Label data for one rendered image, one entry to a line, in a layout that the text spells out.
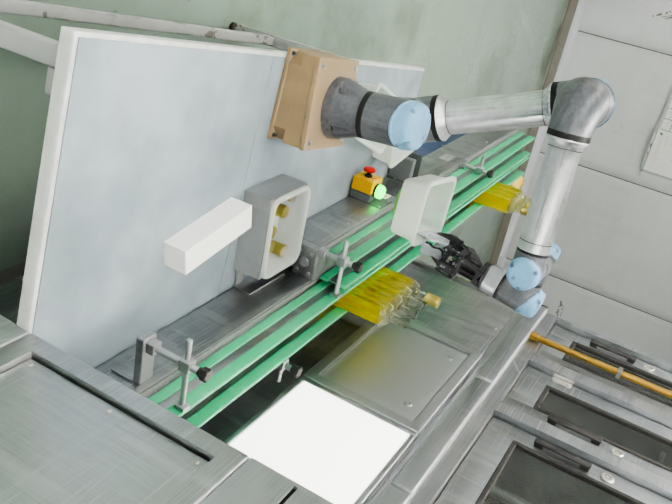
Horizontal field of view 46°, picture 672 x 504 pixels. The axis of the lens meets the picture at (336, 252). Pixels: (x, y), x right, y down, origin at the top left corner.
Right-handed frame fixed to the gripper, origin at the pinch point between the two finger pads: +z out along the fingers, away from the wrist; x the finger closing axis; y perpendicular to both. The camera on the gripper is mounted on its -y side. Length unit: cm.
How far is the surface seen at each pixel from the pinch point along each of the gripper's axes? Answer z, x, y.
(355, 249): 15.4, 13.0, 0.2
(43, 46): 50, -27, 91
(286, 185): 31.0, -1.7, 23.1
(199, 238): 30, 6, 56
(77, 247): 35, 5, 87
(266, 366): 10, 35, 39
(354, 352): 2.1, 38.4, 3.6
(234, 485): -18, 13, 103
